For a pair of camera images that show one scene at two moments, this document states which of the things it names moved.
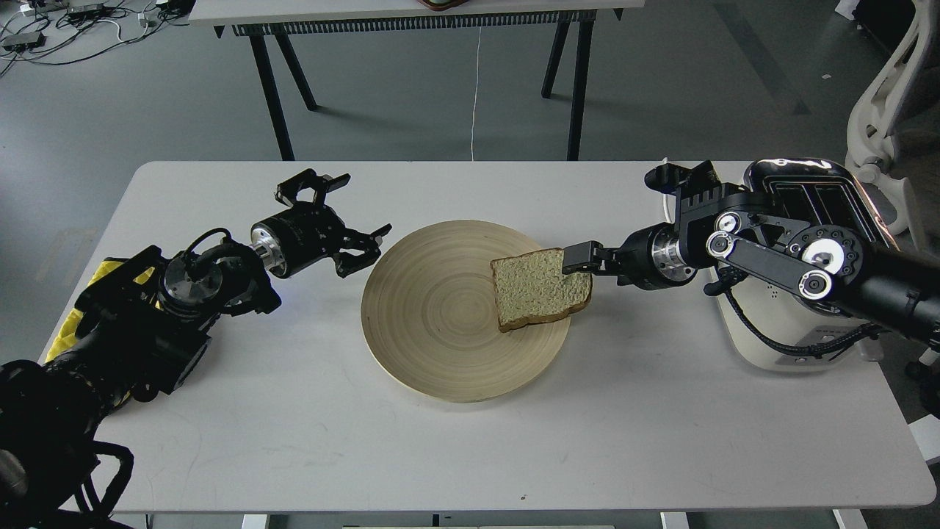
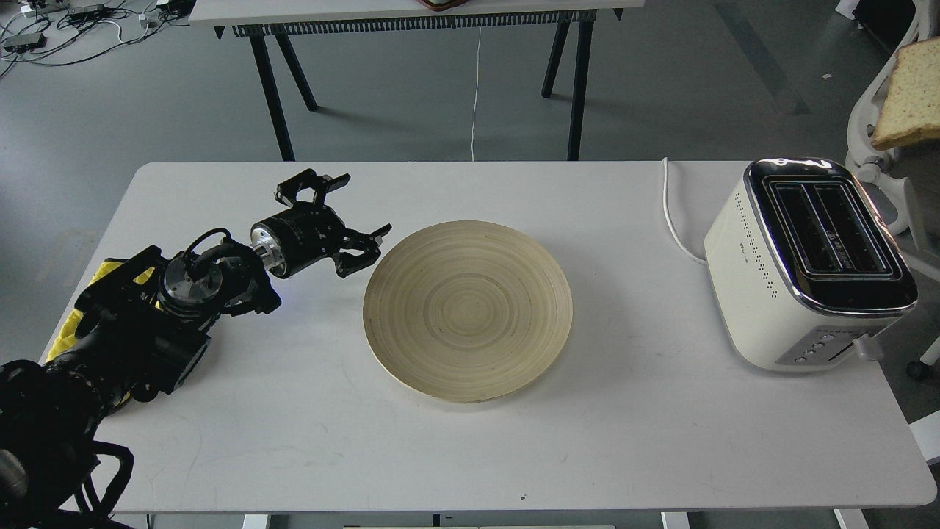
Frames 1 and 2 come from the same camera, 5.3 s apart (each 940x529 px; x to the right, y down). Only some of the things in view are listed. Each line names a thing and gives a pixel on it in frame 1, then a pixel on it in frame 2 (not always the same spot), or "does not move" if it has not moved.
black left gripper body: (292, 239) does not move
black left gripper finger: (287, 192) does not move
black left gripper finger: (348, 262) does not move
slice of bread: (532, 286) to (913, 101)
